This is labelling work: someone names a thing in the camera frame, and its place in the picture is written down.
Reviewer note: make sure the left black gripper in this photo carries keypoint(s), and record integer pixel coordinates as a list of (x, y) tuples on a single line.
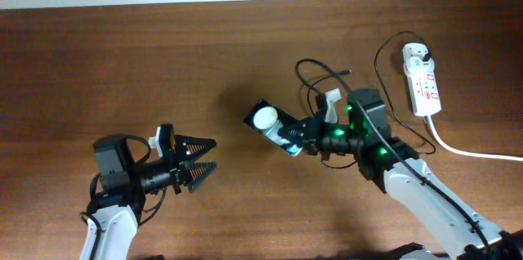
[(175, 165)]

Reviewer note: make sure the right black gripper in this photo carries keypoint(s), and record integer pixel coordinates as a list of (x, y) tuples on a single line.
[(312, 137)]

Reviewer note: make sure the black smartphone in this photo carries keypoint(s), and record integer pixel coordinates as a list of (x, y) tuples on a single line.
[(267, 119)]

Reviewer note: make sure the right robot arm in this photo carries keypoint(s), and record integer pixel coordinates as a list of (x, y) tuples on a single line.
[(401, 173)]

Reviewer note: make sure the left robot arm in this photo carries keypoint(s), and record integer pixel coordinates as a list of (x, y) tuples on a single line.
[(126, 193)]

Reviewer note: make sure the black usb plug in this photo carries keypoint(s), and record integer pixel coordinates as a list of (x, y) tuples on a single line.
[(427, 57)]

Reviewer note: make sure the white power strip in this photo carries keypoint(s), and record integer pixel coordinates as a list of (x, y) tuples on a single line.
[(421, 79)]

